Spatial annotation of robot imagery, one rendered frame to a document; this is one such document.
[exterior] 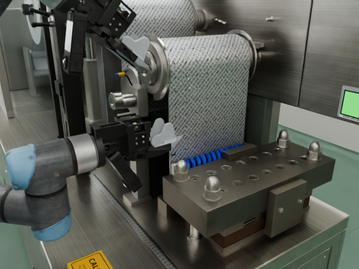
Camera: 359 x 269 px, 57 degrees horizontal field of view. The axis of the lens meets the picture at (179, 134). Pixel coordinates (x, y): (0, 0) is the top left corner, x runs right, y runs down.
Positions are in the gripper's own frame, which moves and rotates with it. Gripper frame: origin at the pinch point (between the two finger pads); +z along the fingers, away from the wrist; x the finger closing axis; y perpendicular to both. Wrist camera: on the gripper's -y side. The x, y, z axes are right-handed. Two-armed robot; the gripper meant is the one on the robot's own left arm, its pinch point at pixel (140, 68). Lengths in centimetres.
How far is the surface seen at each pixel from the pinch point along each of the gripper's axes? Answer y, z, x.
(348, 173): 55, 260, 69
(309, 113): 100, 268, 140
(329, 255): -12, 57, -30
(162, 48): 5.7, 0.2, -3.0
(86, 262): -37.9, 6.4, -12.4
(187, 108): -1.0, 13.2, -4.3
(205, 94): 4.1, 15.6, -4.3
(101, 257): -36.1, 8.5, -12.7
